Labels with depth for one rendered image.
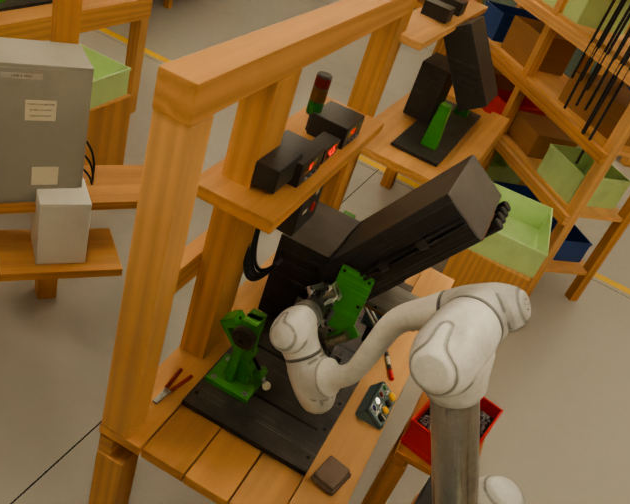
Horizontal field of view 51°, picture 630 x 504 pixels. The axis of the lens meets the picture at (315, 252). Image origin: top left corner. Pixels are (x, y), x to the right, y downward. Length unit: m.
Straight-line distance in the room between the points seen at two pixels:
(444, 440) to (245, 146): 0.87
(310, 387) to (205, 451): 0.38
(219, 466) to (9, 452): 1.26
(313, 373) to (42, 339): 1.92
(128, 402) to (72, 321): 1.70
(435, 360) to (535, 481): 2.49
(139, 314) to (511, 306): 0.85
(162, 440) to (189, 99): 1.03
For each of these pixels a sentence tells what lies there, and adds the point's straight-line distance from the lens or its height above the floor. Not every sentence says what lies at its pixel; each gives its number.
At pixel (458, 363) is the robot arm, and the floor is 1.69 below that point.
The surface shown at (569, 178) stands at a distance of 4.68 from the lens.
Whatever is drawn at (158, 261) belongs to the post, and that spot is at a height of 1.51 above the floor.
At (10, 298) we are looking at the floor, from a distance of 3.63.
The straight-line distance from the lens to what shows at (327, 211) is 2.39.
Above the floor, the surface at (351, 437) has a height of 0.90.
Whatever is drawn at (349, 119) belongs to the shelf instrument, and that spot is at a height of 1.62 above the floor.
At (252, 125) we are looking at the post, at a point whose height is 1.71.
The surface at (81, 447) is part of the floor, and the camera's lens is 3.03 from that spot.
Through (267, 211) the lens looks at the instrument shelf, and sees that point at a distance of 1.71.
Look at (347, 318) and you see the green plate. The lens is 2.14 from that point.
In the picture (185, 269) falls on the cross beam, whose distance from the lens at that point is 1.91.
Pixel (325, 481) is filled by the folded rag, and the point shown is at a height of 0.93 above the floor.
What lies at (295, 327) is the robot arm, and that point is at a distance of 1.71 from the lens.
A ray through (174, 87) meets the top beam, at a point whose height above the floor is 1.91.
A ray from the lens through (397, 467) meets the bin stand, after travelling 2.34.
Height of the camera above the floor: 2.45
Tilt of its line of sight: 34 degrees down
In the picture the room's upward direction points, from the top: 20 degrees clockwise
